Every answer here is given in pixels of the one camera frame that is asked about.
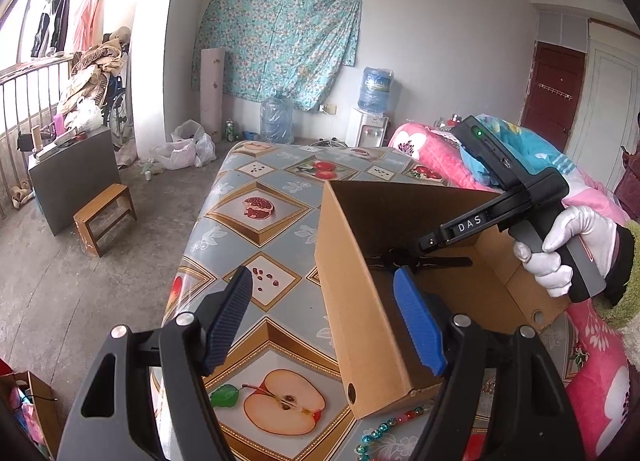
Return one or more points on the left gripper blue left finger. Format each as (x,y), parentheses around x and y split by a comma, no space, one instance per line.
(112,417)

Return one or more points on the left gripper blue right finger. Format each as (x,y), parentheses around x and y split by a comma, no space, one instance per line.
(531,416)

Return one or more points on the white gloved right hand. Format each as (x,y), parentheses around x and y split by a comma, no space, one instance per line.
(598,233)

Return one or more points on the blue patterned quilt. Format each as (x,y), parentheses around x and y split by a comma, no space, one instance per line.
(530,149)

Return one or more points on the brown cardboard box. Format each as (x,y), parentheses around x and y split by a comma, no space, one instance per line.
(379,366)

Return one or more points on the fruit pattern table cover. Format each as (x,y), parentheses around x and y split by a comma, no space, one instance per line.
(280,394)

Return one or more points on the woman in purple pyjamas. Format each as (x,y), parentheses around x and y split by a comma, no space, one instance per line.
(627,190)

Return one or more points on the white wardrobe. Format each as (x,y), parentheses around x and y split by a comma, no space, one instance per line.
(606,118)

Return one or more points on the dark red door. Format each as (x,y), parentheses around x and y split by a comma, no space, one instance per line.
(554,90)

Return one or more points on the small wooden stool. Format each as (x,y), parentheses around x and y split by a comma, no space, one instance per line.
(98,217)

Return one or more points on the pink floral quilt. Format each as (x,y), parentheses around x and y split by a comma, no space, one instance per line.
(605,390)

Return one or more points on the white plastic bags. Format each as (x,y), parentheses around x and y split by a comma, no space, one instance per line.
(189,146)

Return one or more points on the white water dispenser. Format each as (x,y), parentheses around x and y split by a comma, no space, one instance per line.
(365,129)

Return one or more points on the grey cabinet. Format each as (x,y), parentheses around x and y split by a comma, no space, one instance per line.
(69,179)

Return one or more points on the empty water jug on floor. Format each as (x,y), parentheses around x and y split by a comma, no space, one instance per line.
(276,120)

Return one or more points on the red paper bag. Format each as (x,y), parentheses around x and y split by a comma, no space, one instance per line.
(6,370)

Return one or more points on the pile of clothes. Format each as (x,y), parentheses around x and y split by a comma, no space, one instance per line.
(96,90)

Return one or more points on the metal balcony railing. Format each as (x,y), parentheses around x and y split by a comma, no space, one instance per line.
(30,93)

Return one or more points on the hanging pink garment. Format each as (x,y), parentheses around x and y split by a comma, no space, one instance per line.
(89,23)

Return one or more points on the hanging dark jacket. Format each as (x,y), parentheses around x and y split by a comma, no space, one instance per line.
(50,37)

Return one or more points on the teal floral wall cloth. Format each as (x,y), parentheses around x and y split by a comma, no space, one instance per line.
(292,49)

